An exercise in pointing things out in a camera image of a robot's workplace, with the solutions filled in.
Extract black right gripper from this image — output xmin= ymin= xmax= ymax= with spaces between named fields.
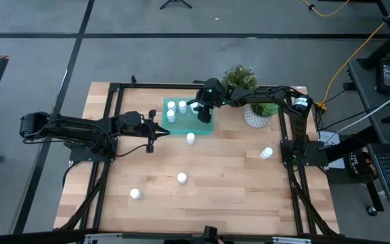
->
xmin=187 ymin=78 xmax=226 ymax=109

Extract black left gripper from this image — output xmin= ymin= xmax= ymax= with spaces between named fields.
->
xmin=134 ymin=109 xmax=171 ymax=146

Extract teal translucent plastic basket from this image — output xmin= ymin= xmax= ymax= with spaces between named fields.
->
xmin=160 ymin=97 xmax=215 ymax=136

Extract white-flowered plant in black pot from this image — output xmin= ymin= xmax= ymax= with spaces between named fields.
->
xmin=221 ymin=64 xmax=260 ymax=92

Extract succulent in white triangle-pattern pot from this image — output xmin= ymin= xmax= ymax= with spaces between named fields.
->
xmin=243 ymin=102 xmax=280 ymax=129

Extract black tripod legs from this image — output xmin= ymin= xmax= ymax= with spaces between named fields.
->
xmin=158 ymin=0 xmax=194 ymax=10

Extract small black box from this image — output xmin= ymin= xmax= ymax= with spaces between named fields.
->
xmin=202 ymin=225 xmax=219 ymax=240

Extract white paper sheet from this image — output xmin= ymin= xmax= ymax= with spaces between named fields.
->
xmin=318 ymin=130 xmax=347 ymax=170

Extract black crossbeam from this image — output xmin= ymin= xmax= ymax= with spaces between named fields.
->
xmin=0 ymin=229 xmax=390 ymax=244

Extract black side desk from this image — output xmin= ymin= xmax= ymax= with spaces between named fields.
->
xmin=346 ymin=56 xmax=390 ymax=147

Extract black bag with print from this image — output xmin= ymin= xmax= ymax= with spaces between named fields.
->
xmin=345 ymin=150 xmax=378 ymax=181

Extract black power adapter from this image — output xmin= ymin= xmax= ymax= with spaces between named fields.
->
xmin=375 ymin=58 xmax=390 ymax=96

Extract black desk foot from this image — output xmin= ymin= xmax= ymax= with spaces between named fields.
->
xmin=356 ymin=0 xmax=390 ymax=71

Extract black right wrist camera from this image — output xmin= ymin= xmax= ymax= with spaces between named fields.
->
xmin=197 ymin=107 xmax=213 ymax=124

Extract black left camera cable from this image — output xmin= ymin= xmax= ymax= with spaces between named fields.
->
xmin=115 ymin=144 xmax=149 ymax=159

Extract black aluminium table frame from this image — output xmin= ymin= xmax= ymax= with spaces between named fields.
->
xmin=58 ymin=75 xmax=340 ymax=237

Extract yellow cable with yellow plug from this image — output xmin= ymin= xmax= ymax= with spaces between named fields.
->
xmin=315 ymin=0 xmax=390 ymax=113

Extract yellow cable with black connector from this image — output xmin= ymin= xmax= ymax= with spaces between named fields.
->
xmin=299 ymin=0 xmax=351 ymax=18

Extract thick white cable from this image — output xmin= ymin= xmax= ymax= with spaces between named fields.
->
xmin=336 ymin=84 xmax=390 ymax=134

